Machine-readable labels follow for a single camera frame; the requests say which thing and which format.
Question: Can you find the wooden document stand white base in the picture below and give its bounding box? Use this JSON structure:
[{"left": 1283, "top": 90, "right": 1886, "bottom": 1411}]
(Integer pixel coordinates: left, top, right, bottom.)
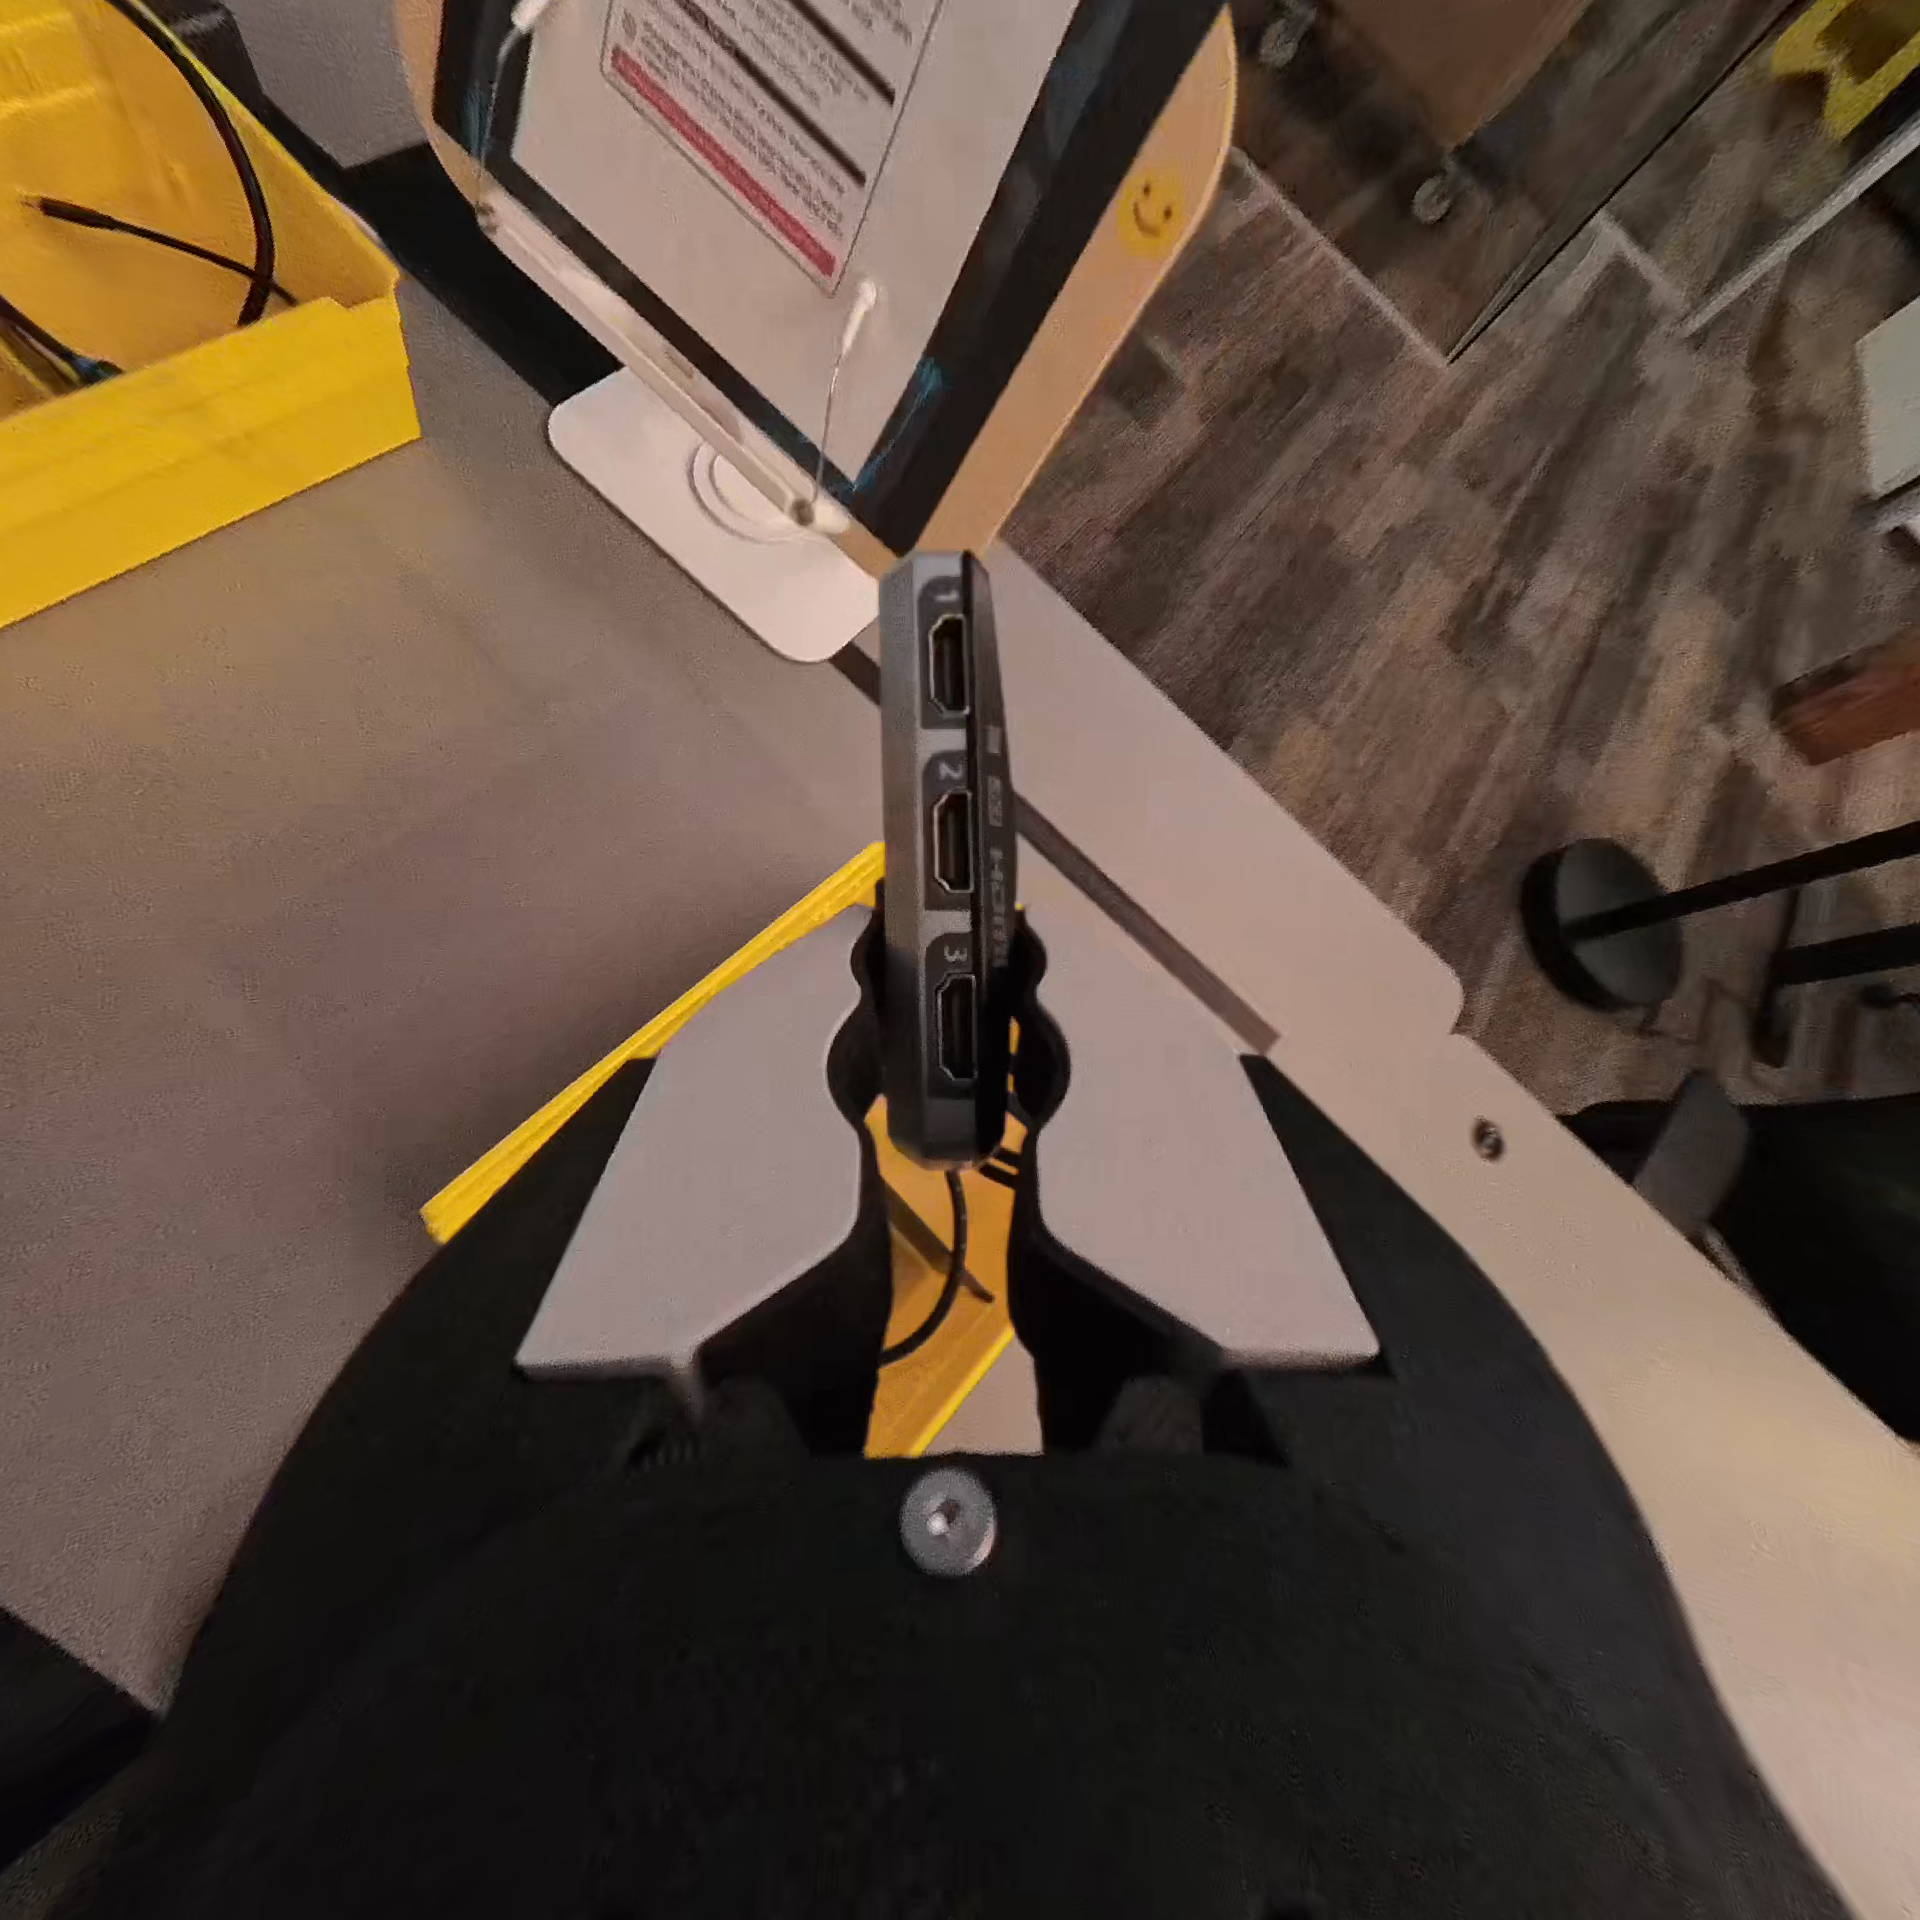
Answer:
[{"left": 393, "top": 0, "right": 1240, "bottom": 662}]

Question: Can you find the coiled black cable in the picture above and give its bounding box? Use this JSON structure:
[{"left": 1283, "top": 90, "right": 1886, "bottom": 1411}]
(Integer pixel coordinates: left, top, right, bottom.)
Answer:
[{"left": 31, "top": 0, "right": 292, "bottom": 322}]

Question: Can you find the laminated instruction sheet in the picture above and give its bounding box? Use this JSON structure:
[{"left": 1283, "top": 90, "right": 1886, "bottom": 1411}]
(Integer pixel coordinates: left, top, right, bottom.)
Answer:
[{"left": 601, "top": 0, "right": 949, "bottom": 292}]

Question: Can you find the thin black switch cable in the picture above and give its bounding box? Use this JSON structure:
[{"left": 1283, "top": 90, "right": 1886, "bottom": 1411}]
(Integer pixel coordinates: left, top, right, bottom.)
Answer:
[{"left": 876, "top": 1110, "right": 1041, "bottom": 1370}]

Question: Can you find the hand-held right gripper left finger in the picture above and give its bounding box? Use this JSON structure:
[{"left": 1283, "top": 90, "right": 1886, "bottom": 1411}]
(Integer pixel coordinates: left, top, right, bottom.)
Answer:
[{"left": 513, "top": 900, "right": 890, "bottom": 1381}]

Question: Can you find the yellow step stool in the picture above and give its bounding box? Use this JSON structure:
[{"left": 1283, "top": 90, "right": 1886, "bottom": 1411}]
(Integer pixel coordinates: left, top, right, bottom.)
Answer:
[{"left": 1772, "top": 0, "right": 1920, "bottom": 137}]

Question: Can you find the yellow plastic bin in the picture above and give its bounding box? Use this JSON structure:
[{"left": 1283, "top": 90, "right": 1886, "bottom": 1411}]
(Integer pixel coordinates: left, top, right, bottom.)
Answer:
[
  {"left": 0, "top": 0, "right": 423, "bottom": 630},
  {"left": 423, "top": 844, "right": 1016, "bottom": 1459}
]

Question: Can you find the black pole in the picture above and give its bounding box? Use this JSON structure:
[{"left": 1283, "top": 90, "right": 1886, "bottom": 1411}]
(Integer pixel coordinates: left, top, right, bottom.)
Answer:
[{"left": 1774, "top": 928, "right": 1920, "bottom": 990}]

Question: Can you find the black cable green tip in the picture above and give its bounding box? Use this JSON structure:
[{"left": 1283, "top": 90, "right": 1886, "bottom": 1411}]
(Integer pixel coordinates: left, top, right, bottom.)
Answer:
[{"left": 0, "top": 292, "right": 131, "bottom": 392}]

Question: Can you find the grey hdmi switch box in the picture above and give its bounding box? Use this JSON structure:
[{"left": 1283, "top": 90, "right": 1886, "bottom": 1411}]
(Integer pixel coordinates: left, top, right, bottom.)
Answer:
[{"left": 876, "top": 549, "right": 1025, "bottom": 1173}]

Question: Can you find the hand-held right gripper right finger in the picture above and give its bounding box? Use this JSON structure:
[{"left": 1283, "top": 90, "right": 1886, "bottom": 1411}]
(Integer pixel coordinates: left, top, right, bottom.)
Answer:
[{"left": 1006, "top": 915, "right": 1384, "bottom": 1374}]

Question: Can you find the dark office chair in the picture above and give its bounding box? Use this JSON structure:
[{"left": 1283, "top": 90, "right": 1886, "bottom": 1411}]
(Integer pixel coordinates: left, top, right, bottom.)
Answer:
[{"left": 1560, "top": 1073, "right": 1920, "bottom": 1441}]

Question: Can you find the stacked cardboard boxes cart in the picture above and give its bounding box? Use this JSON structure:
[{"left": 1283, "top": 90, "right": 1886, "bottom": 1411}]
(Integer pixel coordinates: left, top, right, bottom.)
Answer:
[{"left": 1245, "top": 0, "right": 1602, "bottom": 225}]

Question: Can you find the black round-base pole stand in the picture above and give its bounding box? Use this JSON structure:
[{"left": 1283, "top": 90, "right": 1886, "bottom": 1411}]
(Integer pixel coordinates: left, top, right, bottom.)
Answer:
[{"left": 1519, "top": 820, "right": 1920, "bottom": 1012}]

